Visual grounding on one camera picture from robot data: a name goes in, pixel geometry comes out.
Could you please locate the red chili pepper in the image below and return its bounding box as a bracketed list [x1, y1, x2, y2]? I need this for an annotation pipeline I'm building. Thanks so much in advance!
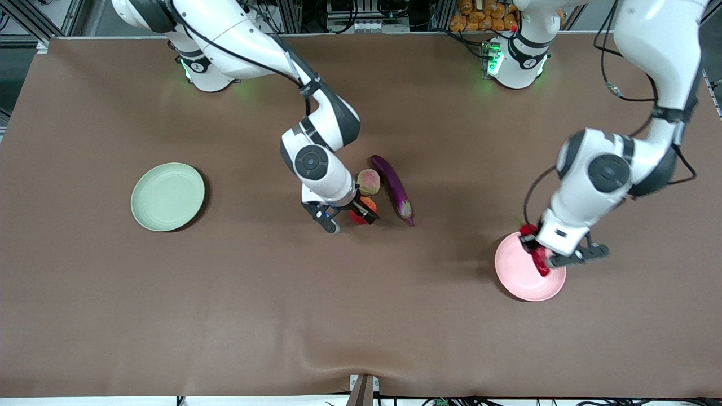
[518, 221, 552, 277]

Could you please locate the red pomegranate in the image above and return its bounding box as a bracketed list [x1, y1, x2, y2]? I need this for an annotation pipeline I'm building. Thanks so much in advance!
[349, 196, 378, 226]

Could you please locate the pink yellow peach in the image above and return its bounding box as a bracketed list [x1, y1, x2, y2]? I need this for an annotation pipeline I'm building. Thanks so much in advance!
[356, 169, 381, 197]

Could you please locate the purple eggplant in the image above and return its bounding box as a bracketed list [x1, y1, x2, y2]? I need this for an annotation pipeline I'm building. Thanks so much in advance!
[370, 155, 415, 227]

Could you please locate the pink round plate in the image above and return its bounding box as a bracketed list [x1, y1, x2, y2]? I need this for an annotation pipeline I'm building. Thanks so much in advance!
[494, 231, 567, 302]

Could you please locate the brown table cloth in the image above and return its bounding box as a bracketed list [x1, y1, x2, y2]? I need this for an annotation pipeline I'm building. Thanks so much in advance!
[0, 31, 722, 399]

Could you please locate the green round plate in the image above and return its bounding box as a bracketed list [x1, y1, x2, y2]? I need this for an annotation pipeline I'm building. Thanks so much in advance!
[130, 162, 206, 232]

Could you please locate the bag of orange snacks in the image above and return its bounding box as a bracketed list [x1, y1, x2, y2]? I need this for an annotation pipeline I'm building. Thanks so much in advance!
[449, 0, 566, 32]

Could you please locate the metal table bracket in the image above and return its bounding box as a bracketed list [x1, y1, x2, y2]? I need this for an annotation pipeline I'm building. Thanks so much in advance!
[347, 374, 380, 406]

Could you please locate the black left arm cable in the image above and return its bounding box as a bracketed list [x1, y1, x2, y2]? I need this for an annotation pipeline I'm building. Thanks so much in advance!
[523, 0, 698, 227]

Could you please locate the aluminium frame profile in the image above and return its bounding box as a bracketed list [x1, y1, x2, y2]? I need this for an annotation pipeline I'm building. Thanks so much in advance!
[0, 0, 85, 48]

